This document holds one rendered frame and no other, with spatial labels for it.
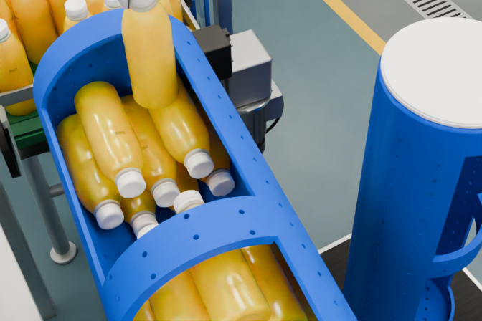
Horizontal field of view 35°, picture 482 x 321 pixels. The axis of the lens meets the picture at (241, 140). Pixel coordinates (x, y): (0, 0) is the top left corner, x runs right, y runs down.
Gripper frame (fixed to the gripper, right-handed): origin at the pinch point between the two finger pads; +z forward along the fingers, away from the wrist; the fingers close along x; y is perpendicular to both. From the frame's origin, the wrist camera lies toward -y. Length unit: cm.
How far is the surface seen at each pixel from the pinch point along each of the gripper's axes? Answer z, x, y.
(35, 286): 116, -32, -39
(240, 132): 15.1, 7.4, 16.3
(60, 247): 127, -23, -56
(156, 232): 11.5, -9.1, 29.9
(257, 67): 49, 29, -27
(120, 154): 19.4, -8.5, 9.6
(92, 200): 26.1, -14.1, 10.6
